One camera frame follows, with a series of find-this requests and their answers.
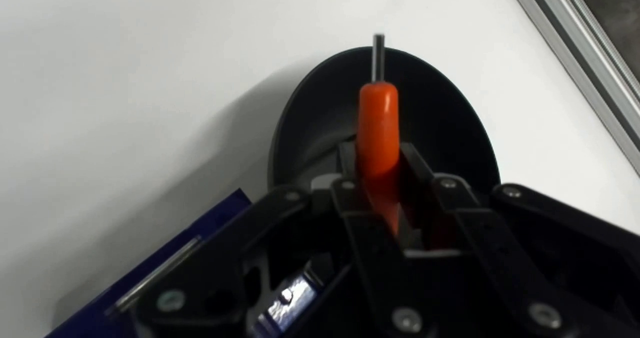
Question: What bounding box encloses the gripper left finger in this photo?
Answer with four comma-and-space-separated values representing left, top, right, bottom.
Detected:
134, 139, 407, 338

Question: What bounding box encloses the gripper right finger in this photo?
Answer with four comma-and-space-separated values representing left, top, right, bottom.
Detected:
398, 141, 640, 338

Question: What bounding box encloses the orange handled wrench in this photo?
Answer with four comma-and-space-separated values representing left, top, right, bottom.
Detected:
355, 33, 402, 239

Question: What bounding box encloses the black bowl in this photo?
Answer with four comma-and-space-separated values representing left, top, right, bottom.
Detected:
267, 46, 502, 199

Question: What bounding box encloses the dark blue box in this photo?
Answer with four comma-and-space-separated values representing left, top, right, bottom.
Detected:
42, 188, 331, 338

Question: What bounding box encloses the aluminium frame rail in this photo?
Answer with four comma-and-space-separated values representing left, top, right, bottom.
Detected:
501, 0, 640, 176

